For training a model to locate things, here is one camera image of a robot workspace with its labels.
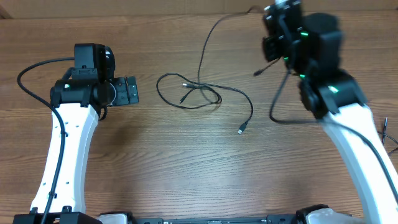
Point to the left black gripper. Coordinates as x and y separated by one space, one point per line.
124 97

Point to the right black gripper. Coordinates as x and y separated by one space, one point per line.
268 45

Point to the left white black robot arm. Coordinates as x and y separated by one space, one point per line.
79 101

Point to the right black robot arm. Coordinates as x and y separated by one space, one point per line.
309 46

